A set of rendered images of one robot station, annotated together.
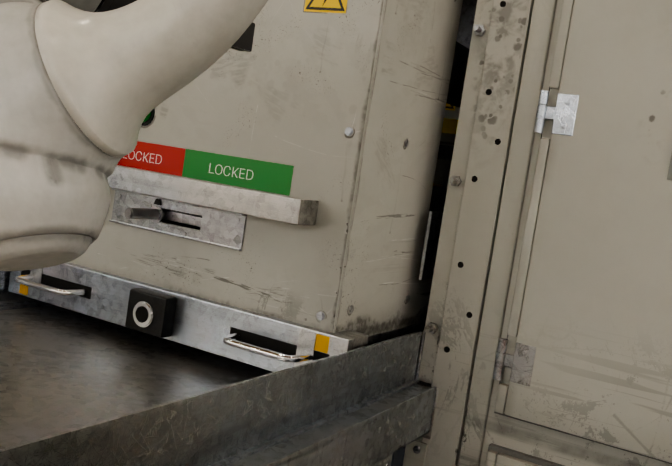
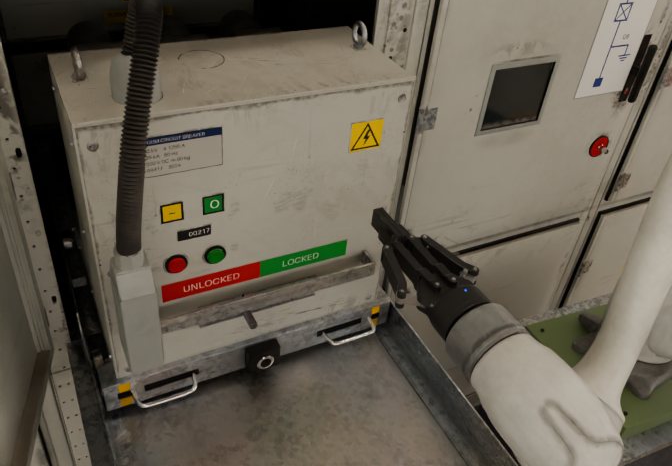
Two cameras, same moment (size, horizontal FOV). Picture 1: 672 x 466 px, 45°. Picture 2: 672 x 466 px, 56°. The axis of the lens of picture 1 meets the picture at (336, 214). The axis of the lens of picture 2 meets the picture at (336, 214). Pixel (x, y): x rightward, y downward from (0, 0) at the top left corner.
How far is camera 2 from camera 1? 1.16 m
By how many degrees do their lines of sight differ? 63
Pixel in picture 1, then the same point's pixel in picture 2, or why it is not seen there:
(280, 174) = (338, 246)
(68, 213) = not seen: hidden behind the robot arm
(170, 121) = (242, 250)
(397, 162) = not seen: hidden behind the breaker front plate
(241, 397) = (453, 388)
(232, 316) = (318, 326)
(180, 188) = (287, 293)
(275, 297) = (339, 303)
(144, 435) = (496, 447)
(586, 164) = (439, 140)
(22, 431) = not seen: outside the picture
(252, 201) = (343, 277)
